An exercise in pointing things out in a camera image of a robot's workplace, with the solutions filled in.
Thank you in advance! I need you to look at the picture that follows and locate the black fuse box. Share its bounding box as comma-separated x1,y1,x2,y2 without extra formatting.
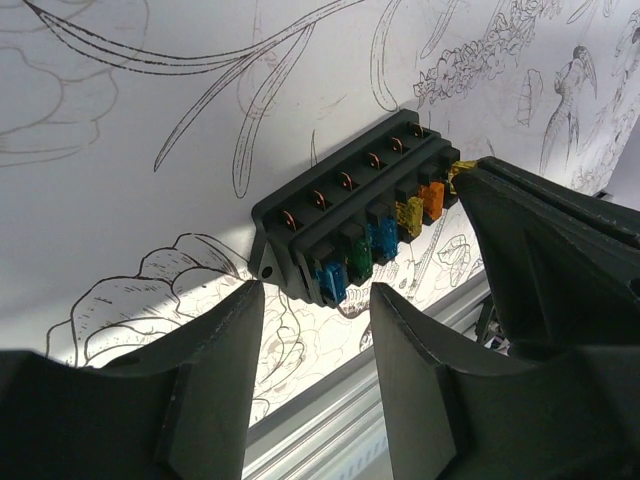
248,109,460,308

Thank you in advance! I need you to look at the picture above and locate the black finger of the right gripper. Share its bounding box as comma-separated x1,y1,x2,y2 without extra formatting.
452,157,639,350

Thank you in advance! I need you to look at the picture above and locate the small yellow fuse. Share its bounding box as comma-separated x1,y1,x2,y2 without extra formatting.
448,161,477,195

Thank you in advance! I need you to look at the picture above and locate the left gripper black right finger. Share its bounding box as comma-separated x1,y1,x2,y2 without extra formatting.
370,283,639,479

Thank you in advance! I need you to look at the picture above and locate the aluminium rail frame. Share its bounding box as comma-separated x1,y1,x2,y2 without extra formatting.
242,272,501,480

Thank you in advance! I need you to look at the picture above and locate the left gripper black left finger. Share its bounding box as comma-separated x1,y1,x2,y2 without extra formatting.
1,281,265,479

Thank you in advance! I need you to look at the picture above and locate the floral patterned table mat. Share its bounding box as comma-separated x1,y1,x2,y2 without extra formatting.
0,0,640,426

